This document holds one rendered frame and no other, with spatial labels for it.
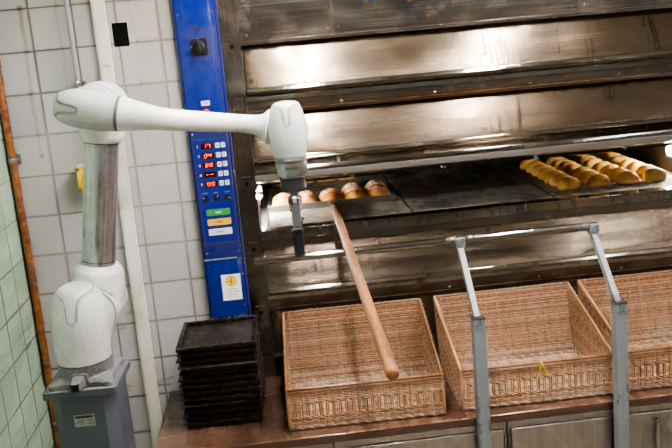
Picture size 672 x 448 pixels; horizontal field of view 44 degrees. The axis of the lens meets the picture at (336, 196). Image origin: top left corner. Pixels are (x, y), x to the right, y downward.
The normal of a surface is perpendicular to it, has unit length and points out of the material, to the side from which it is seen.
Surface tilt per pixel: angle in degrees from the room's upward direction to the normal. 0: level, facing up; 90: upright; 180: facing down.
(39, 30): 90
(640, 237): 70
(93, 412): 90
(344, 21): 90
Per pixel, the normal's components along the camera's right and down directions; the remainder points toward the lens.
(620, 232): 0.04, -0.15
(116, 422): 0.74, 0.07
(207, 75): 0.08, 0.19
